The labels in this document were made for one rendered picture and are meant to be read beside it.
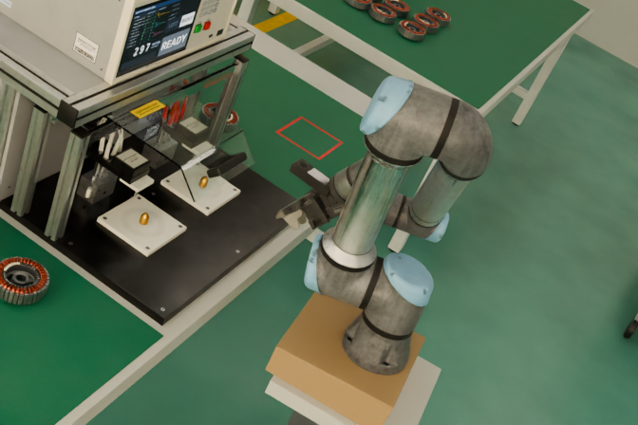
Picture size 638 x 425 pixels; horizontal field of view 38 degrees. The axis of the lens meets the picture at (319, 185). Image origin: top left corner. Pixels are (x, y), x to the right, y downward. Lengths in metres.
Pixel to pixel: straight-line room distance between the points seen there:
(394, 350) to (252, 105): 1.12
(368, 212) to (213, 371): 1.36
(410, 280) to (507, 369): 1.76
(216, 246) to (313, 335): 0.36
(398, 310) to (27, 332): 0.74
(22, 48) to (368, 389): 1.01
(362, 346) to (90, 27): 0.87
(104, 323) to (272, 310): 1.40
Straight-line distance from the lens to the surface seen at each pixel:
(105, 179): 2.24
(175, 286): 2.10
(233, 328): 3.20
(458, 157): 1.68
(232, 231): 2.30
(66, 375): 1.88
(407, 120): 1.64
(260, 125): 2.78
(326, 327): 2.07
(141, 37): 2.02
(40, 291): 1.98
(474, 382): 3.49
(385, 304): 1.93
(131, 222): 2.20
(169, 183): 2.36
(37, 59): 2.04
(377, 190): 1.76
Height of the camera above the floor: 2.15
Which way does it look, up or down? 32 degrees down
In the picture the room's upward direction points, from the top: 24 degrees clockwise
